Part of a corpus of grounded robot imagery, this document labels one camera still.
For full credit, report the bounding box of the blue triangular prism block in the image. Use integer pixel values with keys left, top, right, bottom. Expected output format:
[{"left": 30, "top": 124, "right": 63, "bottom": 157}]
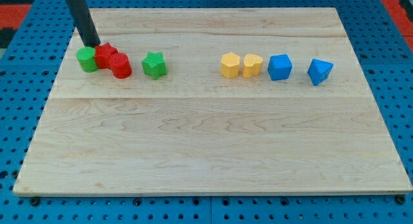
[{"left": 307, "top": 59, "right": 334, "bottom": 86}]

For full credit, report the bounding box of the yellow hexagon block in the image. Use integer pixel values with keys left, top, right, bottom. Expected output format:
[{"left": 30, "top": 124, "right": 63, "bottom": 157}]
[{"left": 221, "top": 52, "right": 240, "bottom": 79}]

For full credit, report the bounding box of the red star block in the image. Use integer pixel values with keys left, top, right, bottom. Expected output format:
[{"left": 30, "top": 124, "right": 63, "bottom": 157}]
[{"left": 94, "top": 43, "right": 118, "bottom": 69}]

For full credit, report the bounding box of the yellow heart block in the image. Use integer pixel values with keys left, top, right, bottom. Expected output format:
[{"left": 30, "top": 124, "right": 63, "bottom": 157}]
[{"left": 241, "top": 54, "right": 263, "bottom": 78}]

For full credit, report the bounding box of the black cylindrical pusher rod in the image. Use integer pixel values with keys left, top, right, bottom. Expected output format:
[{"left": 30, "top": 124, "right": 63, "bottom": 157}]
[{"left": 65, "top": 0, "right": 101, "bottom": 48}]

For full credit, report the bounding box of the green star block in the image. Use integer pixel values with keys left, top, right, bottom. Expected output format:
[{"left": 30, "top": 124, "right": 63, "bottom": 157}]
[{"left": 141, "top": 52, "right": 167, "bottom": 80}]

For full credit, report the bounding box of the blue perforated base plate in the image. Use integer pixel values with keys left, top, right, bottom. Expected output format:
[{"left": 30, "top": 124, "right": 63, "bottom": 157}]
[{"left": 1, "top": 0, "right": 412, "bottom": 223}]

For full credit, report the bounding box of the red cylinder block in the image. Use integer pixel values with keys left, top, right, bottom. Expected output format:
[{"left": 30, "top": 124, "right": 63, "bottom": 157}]
[{"left": 108, "top": 53, "right": 132, "bottom": 79}]

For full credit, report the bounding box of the light wooden board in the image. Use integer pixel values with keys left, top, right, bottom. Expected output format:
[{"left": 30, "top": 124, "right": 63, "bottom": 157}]
[{"left": 13, "top": 8, "right": 412, "bottom": 197}]

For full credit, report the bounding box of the green cylinder block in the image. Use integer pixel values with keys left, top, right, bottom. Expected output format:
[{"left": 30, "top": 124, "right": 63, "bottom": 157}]
[{"left": 76, "top": 46, "right": 98, "bottom": 73}]

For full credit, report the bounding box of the blue cube block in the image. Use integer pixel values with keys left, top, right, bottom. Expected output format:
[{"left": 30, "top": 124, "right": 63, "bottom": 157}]
[{"left": 267, "top": 54, "right": 292, "bottom": 81}]

